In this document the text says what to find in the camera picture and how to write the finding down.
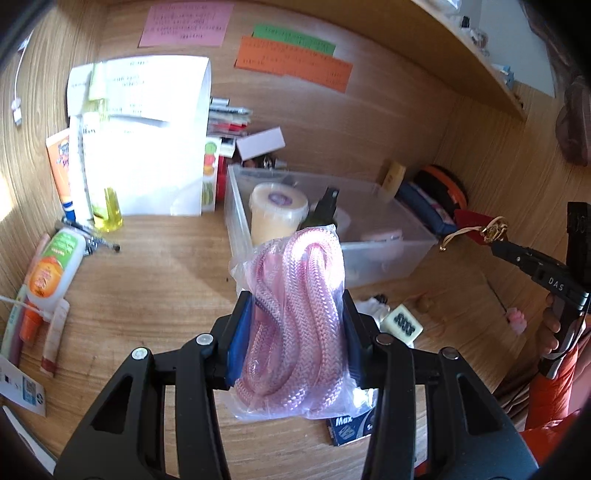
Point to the white tape roll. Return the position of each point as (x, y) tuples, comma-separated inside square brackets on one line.
[(342, 218)]

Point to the pink white tube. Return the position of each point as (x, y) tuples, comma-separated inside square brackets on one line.
[(54, 339)]

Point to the white green mahjong tile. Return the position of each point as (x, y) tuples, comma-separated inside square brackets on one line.
[(401, 325)]

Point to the dark green spray bottle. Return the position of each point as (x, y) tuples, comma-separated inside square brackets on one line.
[(321, 214)]

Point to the orange black round case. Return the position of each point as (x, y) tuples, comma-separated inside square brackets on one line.
[(450, 187)]

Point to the orange white tube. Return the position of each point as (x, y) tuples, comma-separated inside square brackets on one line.
[(62, 175)]

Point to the small white box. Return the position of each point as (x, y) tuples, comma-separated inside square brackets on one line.
[(261, 143)]

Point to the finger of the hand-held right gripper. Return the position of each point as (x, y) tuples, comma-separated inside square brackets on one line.
[(512, 256)]

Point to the red ribbon gold charm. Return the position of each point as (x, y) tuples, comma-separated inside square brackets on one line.
[(480, 228)]

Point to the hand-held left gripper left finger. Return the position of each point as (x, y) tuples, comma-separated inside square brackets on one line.
[(238, 341)]

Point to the beige clear tape roll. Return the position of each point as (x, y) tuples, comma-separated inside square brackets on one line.
[(277, 207)]

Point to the pink paper note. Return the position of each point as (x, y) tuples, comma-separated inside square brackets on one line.
[(187, 23)]

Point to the fruit print carton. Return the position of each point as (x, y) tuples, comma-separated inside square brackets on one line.
[(210, 175)]

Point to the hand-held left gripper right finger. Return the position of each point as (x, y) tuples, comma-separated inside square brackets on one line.
[(353, 341)]

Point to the person's right forearm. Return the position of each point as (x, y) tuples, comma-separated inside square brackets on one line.
[(554, 397)]

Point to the white paper stack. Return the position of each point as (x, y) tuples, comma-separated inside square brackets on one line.
[(147, 147)]

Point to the green paper note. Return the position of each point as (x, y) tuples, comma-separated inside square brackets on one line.
[(293, 40)]

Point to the orange paper note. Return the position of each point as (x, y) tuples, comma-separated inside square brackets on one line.
[(295, 64)]

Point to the wooden desk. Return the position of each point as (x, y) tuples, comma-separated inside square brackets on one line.
[(161, 286)]

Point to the brown bag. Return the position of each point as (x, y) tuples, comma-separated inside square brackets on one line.
[(577, 124)]

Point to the clutter of small shelf things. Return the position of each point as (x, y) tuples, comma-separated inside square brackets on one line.
[(475, 27)]

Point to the clear plastic storage box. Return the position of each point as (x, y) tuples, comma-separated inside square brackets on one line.
[(369, 258)]

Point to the orange marker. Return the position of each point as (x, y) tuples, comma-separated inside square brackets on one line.
[(30, 323)]

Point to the wooden shelf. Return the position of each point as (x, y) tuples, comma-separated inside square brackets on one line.
[(471, 60)]

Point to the person's right hand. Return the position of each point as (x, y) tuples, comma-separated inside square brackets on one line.
[(551, 325)]

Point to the white cardboard box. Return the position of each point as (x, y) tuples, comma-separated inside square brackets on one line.
[(21, 387)]

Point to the yellow green bottle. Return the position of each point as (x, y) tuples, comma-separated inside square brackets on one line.
[(108, 214)]

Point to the green white toothbrush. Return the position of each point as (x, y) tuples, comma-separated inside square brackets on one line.
[(11, 323)]

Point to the stack of stationery packets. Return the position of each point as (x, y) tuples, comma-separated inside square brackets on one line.
[(228, 117)]

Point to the small blue printed box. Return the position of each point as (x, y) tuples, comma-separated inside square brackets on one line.
[(348, 427)]

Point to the red box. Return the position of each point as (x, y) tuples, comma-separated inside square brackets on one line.
[(225, 170)]

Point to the white bottle orange label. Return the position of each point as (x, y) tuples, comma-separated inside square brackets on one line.
[(53, 272)]

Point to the white cloth with black clip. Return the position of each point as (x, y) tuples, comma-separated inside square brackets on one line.
[(371, 307)]

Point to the pink cat paw toy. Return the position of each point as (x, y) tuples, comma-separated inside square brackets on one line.
[(517, 321)]

